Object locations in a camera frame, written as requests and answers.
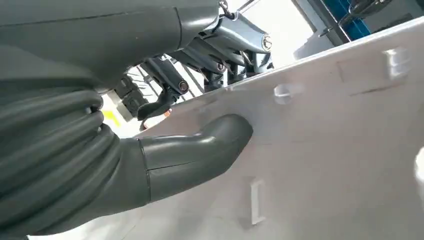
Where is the chrome chair base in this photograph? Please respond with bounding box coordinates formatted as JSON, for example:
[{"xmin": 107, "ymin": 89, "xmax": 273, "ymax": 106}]
[{"xmin": 319, "ymin": 0, "xmax": 395, "ymax": 38}]

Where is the blue metal shelf rack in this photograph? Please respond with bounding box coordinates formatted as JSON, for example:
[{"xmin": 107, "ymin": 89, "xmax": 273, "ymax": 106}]
[{"xmin": 322, "ymin": 0, "xmax": 372, "ymax": 41}]

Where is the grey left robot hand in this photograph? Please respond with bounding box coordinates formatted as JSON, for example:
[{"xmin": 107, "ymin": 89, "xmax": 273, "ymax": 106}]
[{"xmin": 0, "ymin": 0, "xmax": 275, "ymax": 204}]

